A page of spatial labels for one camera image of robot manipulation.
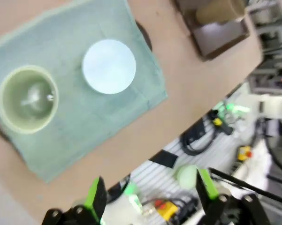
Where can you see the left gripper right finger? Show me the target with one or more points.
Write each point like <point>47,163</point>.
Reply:
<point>208,187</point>

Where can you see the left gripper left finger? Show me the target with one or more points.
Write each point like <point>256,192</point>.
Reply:
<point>95,199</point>

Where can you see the teal cloth mat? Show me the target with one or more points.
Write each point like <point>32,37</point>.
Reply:
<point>84,117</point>

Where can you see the small dark brown tray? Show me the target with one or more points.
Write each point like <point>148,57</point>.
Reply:
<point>218,39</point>

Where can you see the pale green round object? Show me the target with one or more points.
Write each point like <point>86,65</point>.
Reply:
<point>187,177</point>

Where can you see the yellow emergency stop box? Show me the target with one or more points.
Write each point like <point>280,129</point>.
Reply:
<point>169,208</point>
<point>244,153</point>

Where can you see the black yellow handheld device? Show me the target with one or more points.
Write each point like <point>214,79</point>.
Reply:
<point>219,122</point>

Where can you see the pale green bowl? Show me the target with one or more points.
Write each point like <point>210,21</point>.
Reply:
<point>28,100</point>

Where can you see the white round plate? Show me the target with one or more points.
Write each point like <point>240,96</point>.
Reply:
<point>109,66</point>

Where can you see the grey metal rack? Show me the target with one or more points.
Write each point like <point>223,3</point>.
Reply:
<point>272,47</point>

